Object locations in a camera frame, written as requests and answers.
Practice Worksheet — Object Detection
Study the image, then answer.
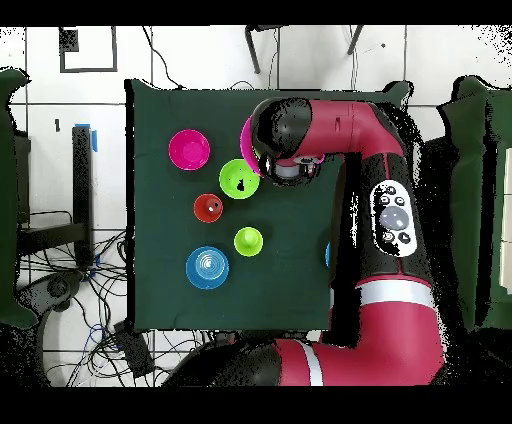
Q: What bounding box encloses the large pink bowl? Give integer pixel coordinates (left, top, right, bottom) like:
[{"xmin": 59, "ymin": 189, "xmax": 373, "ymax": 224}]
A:
[{"xmin": 239, "ymin": 115, "xmax": 263, "ymax": 175}]

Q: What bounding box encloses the lime green cup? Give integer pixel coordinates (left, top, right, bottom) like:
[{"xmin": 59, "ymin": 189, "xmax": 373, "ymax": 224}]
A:
[{"xmin": 233, "ymin": 226, "xmax": 265, "ymax": 258}]

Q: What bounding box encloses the small green bowl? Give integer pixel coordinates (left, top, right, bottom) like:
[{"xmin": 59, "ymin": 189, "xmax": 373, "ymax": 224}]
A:
[{"xmin": 218, "ymin": 159, "xmax": 262, "ymax": 201}]

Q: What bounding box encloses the orange cup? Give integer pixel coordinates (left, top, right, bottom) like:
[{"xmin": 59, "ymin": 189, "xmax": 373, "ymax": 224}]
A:
[{"xmin": 193, "ymin": 192, "xmax": 225, "ymax": 225}]

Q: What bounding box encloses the small red-pink bowl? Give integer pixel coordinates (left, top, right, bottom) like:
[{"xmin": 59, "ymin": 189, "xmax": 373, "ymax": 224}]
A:
[{"xmin": 167, "ymin": 128, "xmax": 212, "ymax": 172}]

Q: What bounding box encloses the black tripod leg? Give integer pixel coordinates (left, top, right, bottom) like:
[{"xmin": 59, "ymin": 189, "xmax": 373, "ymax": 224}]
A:
[
  {"xmin": 245, "ymin": 26, "xmax": 283, "ymax": 75},
  {"xmin": 346, "ymin": 26, "xmax": 365, "ymax": 56}
]

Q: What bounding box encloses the medium blue bowl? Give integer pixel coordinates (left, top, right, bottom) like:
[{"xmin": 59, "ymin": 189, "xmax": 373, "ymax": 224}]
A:
[{"xmin": 185, "ymin": 245, "xmax": 231, "ymax": 290}]

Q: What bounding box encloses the dark green table cloth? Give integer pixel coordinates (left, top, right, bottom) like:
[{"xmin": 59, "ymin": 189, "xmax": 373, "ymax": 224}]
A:
[{"xmin": 127, "ymin": 78, "xmax": 411, "ymax": 333}]

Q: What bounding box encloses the green covered side table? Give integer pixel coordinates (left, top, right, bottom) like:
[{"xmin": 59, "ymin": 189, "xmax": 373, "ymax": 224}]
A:
[
  {"xmin": 0, "ymin": 67, "xmax": 37, "ymax": 329},
  {"xmin": 438, "ymin": 75, "xmax": 512, "ymax": 336}
]

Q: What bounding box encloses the black power box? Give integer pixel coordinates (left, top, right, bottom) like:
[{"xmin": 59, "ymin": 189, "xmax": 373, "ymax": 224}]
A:
[{"xmin": 111, "ymin": 319, "xmax": 158, "ymax": 379}]

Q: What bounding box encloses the black wheel base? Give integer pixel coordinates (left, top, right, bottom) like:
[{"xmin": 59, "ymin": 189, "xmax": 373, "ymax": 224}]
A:
[{"xmin": 31, "ymin": 271, "xmax": 83, "ymax": 312}]

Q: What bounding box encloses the tangle of black cables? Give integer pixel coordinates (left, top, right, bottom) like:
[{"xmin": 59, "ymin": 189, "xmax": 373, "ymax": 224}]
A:
[{"xmin": 19, "ymin": 209, "xmax": 209, "ymax": 387}]

